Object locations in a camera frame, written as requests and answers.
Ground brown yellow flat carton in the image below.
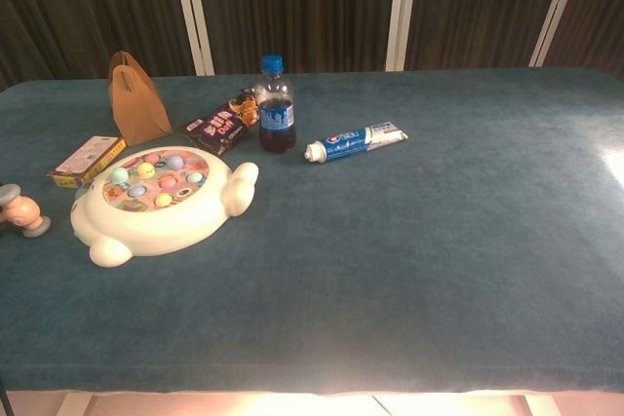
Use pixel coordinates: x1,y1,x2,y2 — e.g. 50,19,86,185
47,134,128,190

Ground dark pleated curtain panel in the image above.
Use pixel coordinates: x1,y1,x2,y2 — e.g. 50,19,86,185
404,0,571,71
0,0,196,94
182,0,409,76
543,0,624,69

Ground cola bottle blue cap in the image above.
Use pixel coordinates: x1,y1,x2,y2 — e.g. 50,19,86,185
253,54,296,154

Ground white partition frame post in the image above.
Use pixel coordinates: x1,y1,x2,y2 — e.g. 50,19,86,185
528,0,589,68
384,0,421,72
169,0,215,77

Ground orange blue snack packet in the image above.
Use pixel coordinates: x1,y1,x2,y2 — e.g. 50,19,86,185
228,88,259,131

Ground cream whack-a-mole toy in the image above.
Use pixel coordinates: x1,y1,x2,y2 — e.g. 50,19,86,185
69,145,260,269

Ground brown paper gable box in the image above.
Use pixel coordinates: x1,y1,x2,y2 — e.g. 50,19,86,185
107,50,174,147

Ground purple chocolate snack packet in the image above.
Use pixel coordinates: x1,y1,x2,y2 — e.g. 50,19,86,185
182,97,253,158

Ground teal blue tablecloth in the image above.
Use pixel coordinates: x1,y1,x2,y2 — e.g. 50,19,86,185
0,66,624,396

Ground blue white toothpaste tube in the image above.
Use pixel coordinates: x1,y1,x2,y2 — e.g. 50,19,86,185
303,119,410,165

